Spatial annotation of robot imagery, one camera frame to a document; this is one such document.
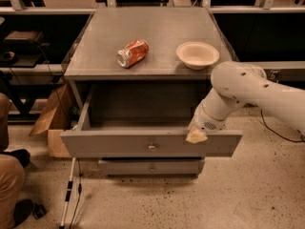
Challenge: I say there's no black floor cable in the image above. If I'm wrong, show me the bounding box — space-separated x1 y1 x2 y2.
260 109 305 144

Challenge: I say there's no grey drawer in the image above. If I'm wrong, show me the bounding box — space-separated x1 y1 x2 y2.
61 81 242 158
98 159 205 176

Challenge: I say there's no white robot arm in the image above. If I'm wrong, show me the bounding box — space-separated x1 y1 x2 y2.
186 61 305 144

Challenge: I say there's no crushed orange soda can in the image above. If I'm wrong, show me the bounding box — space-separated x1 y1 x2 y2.
116 39 149 69

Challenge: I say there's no grey bottom drawer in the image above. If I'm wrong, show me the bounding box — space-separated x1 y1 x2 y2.
98 159 205 176

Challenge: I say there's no grey drawer cabinet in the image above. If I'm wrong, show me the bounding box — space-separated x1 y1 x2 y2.
62 6 240 178

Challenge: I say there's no black shoe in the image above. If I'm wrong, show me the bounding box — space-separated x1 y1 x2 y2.
13 198 47 227

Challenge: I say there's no white black striped pole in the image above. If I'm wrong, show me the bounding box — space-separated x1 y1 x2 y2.
58 157 76 229

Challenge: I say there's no cardboard box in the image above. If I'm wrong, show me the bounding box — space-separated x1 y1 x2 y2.
30 83 77 158

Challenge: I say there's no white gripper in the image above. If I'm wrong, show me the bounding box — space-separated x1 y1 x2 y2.
186 102 225 144

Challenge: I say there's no grey top drawer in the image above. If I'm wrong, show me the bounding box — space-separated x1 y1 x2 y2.
61 81 242 158

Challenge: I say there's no white paper bowl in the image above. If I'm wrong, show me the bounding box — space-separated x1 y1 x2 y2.
176 42 220 70

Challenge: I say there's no dark equipment on shelf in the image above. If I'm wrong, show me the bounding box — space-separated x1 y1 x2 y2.
0 31 50 68

